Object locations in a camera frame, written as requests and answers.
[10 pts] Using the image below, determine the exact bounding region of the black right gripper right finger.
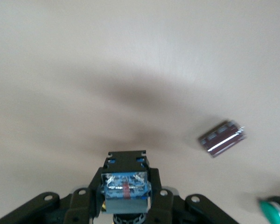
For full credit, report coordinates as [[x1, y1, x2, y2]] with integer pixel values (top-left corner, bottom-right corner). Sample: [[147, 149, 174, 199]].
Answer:
[[146, 167, 178, 224]]

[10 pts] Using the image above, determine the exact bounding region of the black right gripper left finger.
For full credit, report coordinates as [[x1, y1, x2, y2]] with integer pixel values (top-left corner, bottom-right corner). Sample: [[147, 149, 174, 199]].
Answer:
[[64, 168, 104, 224]]

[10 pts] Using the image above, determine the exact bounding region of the dark maroon capacitor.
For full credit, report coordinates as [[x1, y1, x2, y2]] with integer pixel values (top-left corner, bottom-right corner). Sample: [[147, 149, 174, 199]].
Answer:
[[197, 119, 247, 159]]

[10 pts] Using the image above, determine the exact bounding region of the green push button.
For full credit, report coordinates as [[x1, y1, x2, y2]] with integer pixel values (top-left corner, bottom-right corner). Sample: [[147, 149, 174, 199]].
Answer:
[[256, 189, 280, 224]]

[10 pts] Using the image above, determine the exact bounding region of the yellow push button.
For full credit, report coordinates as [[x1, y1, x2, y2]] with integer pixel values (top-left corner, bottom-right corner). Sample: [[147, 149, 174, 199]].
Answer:
[[99, 151, 154, 224]]

